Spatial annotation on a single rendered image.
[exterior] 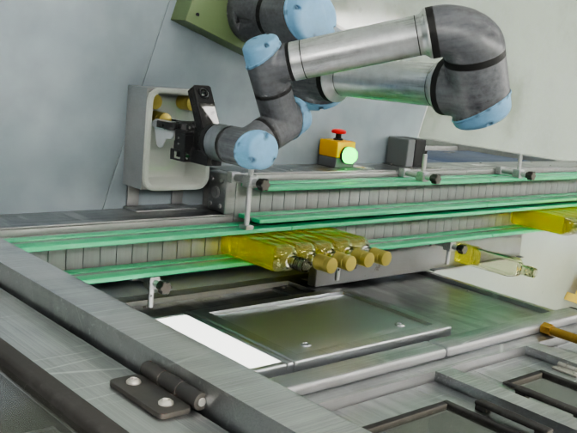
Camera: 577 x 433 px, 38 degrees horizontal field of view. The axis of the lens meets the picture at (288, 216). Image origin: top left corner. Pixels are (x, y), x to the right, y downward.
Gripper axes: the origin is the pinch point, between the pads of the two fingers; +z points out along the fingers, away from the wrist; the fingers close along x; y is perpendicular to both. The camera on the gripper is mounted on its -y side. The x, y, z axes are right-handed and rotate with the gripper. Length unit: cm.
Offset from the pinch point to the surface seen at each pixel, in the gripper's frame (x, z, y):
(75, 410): -81, -116, 5
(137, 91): -6.0, 1.5, -6.1
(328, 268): 20.1, -35.6, 27.1
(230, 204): 14.4, -7.9, 18.0
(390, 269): 74, -7, 40
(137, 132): -6.1, 0.5, 2.8
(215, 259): 9.0, -10.8, 30.0
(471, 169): 107, -7, 12
